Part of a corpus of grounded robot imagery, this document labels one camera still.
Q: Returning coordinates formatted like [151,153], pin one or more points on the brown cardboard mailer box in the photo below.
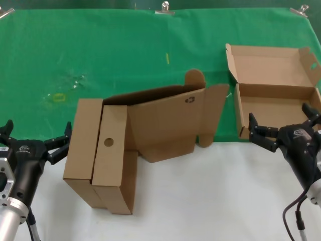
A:
[270,62]

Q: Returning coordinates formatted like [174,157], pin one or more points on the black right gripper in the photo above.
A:
[301,150]

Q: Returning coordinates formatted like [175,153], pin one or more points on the green table cloth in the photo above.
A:
[100,45]

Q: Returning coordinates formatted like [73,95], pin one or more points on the cardboard box with slot hole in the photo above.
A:
[82,138]

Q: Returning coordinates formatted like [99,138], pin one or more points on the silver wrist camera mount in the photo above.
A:
[319,165]
[5,175]

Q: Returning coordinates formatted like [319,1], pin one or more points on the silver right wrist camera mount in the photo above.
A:
[319,165]

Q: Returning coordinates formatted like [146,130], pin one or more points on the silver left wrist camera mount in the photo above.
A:
[5,175]

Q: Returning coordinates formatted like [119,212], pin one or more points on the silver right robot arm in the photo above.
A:
[316,193]

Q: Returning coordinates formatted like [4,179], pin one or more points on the cardboard box with round hole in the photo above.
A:
[110,163]

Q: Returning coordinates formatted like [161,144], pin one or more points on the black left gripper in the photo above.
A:
[27,165]

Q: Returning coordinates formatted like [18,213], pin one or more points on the silver binder clip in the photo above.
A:
[298,12]
[6,13]
[164,12]

